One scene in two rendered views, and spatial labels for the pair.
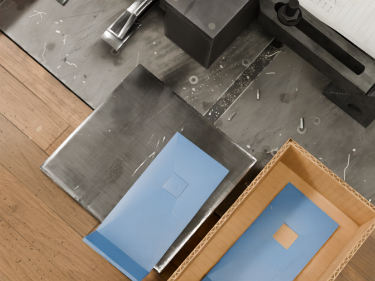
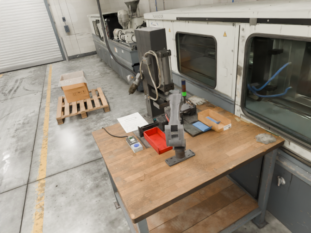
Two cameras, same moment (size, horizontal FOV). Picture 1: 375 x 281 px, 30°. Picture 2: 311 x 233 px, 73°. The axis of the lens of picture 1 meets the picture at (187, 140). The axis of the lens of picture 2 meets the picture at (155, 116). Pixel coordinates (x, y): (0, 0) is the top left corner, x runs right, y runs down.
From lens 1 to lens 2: 141 cm
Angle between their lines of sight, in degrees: 53
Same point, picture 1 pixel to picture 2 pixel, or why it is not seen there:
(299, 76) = (187, 117)
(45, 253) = (205, 138)
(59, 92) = not seen: hidden behind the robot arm
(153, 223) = (204, 126)
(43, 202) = (197, 137)
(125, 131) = (190, 128)
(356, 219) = (208, 114)
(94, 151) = (192, 131)
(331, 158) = not seen: hidden behind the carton
